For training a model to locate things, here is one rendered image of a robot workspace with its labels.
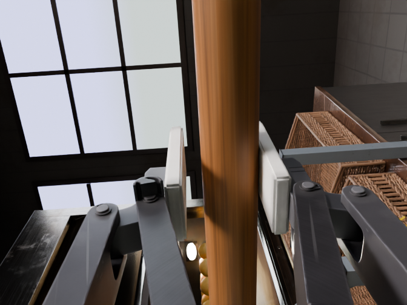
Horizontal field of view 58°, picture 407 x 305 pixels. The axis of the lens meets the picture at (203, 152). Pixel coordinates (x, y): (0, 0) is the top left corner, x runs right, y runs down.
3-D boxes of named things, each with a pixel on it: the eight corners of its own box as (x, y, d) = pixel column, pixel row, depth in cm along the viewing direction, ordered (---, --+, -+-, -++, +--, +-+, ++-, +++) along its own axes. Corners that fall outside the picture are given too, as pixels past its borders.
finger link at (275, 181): (274, 178, 15) (292, 177, 15) (249, 120, 22) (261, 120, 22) (272, 236, 17) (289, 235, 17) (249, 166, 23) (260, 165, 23)
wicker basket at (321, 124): (368, 274, 141) (297, 279, 141) (320, 197, 193) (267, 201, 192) (388, 161, 121) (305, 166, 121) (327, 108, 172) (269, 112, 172)
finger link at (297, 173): (301, 215, 14) (378, 209, 14) (273, 158, 19) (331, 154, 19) (299, 245, 15) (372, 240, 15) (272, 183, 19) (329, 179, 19)
